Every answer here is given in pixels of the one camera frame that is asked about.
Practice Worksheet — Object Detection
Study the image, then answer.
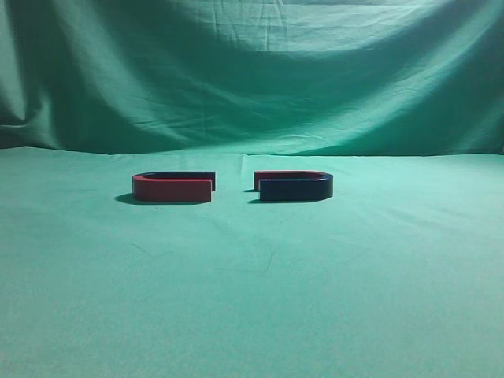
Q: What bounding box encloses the blue-front horseshoe magnet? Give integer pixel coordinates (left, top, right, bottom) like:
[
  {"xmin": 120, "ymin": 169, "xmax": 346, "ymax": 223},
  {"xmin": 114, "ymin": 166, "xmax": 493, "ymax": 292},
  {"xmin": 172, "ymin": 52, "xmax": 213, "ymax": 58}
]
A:
[{"xmin": 254, "ymin": 170, "xmax": 334, "ymax": 202}]

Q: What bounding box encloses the left red-front horseshoe magnet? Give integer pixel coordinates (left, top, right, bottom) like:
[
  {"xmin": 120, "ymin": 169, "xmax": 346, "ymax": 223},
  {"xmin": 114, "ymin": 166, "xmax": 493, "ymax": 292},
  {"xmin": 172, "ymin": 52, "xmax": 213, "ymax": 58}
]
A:
[{"xmin": 132, "ymin": 171, "xmax": 217, "ymax": 202}]

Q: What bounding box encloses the green cloth backdrop and cover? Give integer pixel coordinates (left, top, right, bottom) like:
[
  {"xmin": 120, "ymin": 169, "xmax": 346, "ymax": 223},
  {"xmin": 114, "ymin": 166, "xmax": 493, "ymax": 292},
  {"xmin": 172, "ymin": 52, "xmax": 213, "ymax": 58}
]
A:
[{"xmin": 1, "ymin": 1, "xmax": 503, "ymax": 377}]

